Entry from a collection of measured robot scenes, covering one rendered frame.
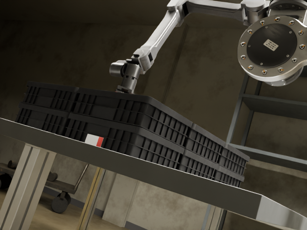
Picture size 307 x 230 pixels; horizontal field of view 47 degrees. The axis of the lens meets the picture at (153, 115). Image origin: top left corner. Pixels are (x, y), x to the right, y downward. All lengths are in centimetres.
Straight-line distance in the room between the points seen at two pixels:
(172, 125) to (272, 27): 50
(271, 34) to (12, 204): 84
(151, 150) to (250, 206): 71
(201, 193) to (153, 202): 381
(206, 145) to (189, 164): 14
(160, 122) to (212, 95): 319
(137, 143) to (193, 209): 305
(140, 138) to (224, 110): 315
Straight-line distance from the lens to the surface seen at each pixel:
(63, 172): 537
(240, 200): 60
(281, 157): 336
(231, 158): 178
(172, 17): 165
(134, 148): 119
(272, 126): 410
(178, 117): 134
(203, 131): 149
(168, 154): 134
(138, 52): 143
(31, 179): 96
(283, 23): 112
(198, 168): 154
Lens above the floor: 67
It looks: 10 degrees up
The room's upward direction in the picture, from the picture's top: 18 degrees clockwise
